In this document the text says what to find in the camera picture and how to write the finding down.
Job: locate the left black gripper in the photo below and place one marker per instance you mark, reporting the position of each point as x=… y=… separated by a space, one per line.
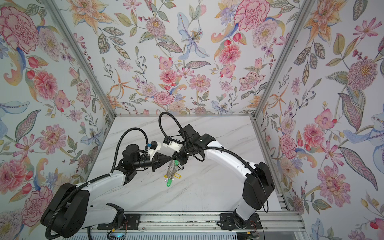
x=153 y=163

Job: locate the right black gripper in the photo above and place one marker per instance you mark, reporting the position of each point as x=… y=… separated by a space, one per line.
x=183 y=157

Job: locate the round metal key organizer disc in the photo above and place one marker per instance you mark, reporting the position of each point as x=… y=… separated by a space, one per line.
x=171 y=170

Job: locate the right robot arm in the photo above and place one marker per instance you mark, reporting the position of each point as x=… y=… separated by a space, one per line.
x=257 y=178

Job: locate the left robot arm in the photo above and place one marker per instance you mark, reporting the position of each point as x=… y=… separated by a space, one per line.
x=74 y=207

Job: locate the yellow key tag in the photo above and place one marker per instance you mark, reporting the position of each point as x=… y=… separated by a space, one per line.
x=178 y=176

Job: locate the green tag inside disc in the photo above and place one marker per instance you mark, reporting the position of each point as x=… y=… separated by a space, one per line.
x=169 y=182

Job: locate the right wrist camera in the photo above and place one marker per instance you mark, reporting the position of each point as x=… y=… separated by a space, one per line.
x=168 y=143

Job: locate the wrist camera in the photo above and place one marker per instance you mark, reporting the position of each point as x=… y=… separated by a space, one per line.
x=168 y=143
x=153 y=148

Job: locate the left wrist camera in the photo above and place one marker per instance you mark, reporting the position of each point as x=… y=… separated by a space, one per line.
x=153 y=148

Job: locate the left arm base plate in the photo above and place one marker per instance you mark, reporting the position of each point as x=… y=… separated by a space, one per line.
x=126 y=222

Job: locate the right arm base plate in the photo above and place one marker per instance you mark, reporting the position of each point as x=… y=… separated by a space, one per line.
x=233 y=222

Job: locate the aluminium mounting rail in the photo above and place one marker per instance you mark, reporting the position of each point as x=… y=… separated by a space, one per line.
x=274 y=221

